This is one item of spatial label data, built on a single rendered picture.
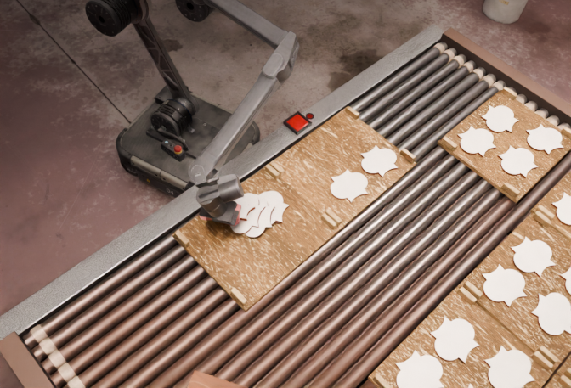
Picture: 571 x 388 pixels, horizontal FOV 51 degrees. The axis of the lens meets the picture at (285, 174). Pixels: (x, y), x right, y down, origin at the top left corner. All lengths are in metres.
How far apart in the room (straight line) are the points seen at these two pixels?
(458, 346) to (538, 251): 0.45
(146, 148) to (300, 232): 1.31
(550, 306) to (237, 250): 0.97
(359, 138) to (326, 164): 0.18
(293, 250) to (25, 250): 1.61
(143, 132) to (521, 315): 1.99
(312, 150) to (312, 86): 1.56
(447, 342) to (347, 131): 0.83
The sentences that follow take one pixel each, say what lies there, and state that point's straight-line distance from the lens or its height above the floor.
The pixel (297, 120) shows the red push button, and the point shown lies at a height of 0.93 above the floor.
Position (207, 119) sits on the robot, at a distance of 3.13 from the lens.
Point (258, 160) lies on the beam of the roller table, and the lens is 2.11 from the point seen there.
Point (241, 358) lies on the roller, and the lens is 1.77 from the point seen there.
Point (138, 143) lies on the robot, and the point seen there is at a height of 0.24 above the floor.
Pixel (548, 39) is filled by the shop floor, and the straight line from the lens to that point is 4.47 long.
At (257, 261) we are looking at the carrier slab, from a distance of 1.87.
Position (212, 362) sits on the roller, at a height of 0.92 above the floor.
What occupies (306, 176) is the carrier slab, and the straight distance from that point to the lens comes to 2.05.
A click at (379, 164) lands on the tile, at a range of 2.12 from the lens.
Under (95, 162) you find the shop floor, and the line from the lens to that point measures 3.34.
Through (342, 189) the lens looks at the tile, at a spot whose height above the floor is 0.95.
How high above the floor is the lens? 2.59
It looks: 54 degrees down
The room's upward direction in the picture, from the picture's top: 6 degrees clockwise
